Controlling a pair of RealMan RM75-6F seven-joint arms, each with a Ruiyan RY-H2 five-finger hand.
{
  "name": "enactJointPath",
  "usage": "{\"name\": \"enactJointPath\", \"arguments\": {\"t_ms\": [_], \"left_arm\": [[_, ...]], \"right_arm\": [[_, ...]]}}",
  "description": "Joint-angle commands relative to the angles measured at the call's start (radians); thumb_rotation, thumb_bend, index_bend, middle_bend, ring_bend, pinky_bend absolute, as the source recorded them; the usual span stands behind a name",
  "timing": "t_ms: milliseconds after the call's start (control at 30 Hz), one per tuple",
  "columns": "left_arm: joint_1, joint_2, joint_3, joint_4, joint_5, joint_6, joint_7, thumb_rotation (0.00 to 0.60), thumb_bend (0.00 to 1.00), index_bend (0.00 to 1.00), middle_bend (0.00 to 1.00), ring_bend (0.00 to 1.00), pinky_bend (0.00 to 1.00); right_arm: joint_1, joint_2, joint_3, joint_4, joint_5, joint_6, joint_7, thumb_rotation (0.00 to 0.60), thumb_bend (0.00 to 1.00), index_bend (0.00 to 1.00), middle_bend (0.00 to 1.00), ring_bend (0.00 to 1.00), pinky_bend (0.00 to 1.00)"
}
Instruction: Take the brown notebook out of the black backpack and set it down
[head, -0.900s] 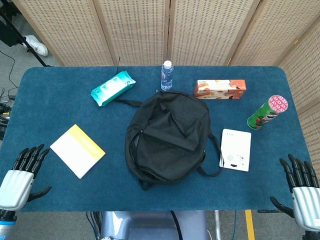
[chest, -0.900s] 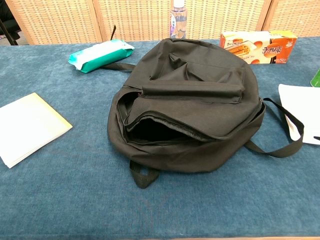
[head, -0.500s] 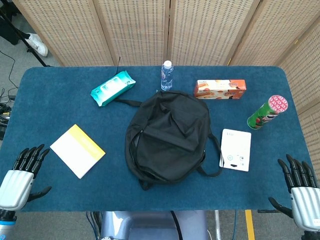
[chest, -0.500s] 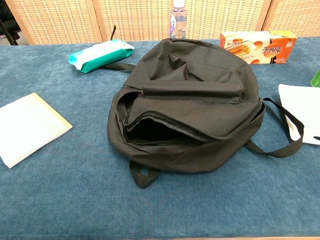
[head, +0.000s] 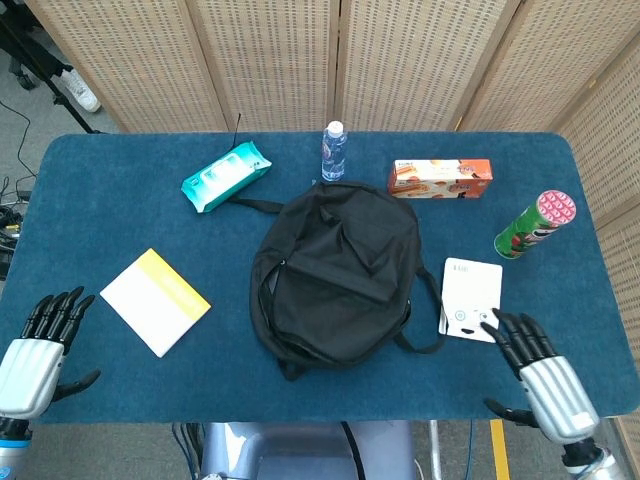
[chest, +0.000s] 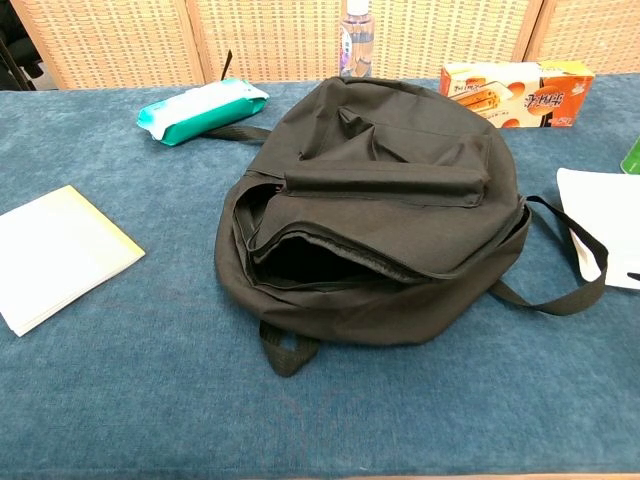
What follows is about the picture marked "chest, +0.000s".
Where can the black backpack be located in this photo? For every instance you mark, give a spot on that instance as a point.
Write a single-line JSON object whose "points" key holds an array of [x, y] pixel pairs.
{"points": [[390, 230]]}

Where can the small water bottle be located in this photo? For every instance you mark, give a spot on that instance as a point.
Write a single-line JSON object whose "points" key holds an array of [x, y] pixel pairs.
{"points": [[357, 40]]}

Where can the teal wet wipes pack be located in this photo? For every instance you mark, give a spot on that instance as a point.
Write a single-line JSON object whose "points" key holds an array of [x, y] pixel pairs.
{"points": [[210, 112]]}

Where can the thin black stick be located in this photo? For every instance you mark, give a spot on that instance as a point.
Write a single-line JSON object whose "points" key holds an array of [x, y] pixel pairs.
{"points": [[228, 65]]}

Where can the blue tablecloth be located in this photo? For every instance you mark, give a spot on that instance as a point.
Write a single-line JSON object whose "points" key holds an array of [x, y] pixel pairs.
{"points": [[150, 400]]}

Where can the orange biscuit box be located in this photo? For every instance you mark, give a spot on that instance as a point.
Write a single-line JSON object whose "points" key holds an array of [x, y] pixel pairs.
{"points": [[520, 95]]}

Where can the white and yellow book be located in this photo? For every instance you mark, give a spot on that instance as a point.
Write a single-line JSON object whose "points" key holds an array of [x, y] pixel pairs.
{"points": [[55, 255]]}

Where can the wicker folding screen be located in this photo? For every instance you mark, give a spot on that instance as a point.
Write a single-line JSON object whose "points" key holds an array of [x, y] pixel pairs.
{"points": [[125, 40]]}

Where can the white card box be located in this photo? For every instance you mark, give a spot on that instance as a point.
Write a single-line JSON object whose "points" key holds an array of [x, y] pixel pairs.
{"points": [[610, 210]]}

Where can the green chips can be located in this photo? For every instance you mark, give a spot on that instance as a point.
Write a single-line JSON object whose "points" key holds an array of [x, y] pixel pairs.
{"points": [[632, 160]]}

